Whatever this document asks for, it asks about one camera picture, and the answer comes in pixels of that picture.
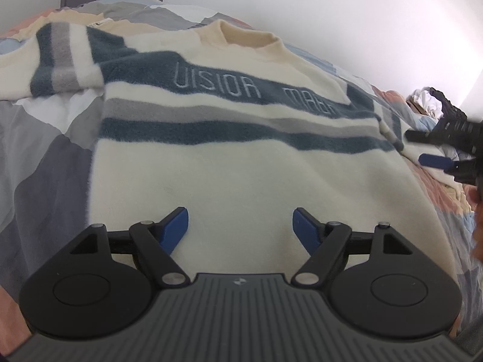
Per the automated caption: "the person's right hand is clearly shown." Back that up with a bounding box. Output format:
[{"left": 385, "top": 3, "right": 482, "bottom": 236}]
[{"left": 469, "top": 189, "right": 483, "bottom": 262}]

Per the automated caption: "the white crumpled cloth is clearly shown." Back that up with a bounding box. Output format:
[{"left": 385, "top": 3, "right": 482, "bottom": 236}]
[{"left": 409, "top": 88, "right": 448, "bottom": 118}]

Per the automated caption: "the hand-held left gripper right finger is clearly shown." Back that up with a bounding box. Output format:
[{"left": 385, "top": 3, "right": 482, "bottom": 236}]
[{"left": 292, "top": 207, "right": 414, "bottom": 288}]

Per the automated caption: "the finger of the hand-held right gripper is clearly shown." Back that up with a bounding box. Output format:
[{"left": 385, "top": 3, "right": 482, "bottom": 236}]
[
  {"left": 419, "top": 153, "right": 472, "bottom": 182},
  {"left": 405, "top": 120, "right": 470, "bottom": 146}
]

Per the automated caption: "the patchwork quilt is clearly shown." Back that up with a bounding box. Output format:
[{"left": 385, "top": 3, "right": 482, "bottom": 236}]
[{"left": 0, "top": 0, "right": 483, "bottom": 348}]

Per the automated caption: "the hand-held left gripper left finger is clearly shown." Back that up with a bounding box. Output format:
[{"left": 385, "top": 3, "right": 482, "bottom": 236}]
[{"left": 69, "top": 206, "right": 189, "bottom": 288}]

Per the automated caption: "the black crumpled cloth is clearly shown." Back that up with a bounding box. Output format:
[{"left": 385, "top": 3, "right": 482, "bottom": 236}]
[{"left": 429, "top": 87, "right": 470, "bottom": 122}]

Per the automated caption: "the cream sweater with blue stripes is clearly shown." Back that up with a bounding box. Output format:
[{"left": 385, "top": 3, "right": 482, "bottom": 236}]
[{"left": 0, "top": 19, "right": 463, "bottom": 283}]

